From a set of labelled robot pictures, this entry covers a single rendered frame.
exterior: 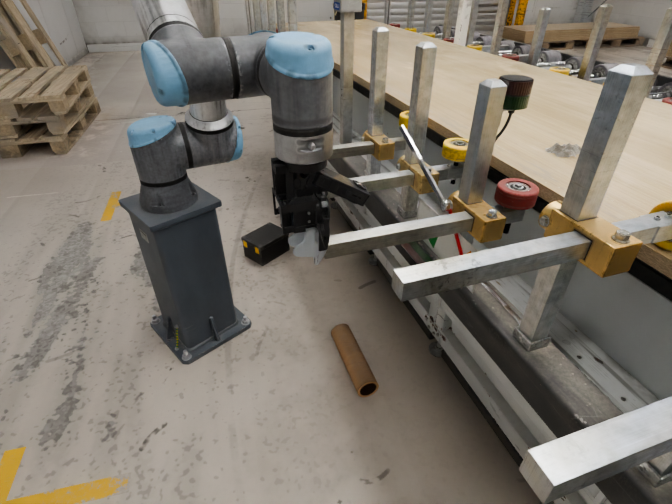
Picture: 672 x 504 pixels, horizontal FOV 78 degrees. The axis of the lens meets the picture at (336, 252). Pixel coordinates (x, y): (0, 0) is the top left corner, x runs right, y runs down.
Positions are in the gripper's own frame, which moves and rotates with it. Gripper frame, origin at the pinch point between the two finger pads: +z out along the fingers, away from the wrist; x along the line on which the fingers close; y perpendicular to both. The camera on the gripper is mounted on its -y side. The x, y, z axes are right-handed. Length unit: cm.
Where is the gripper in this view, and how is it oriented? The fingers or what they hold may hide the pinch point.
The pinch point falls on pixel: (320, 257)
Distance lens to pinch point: 77.9
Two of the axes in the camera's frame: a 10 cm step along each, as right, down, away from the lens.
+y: -9.5, 1.8, -2.6
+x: 3.2, 5.4, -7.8
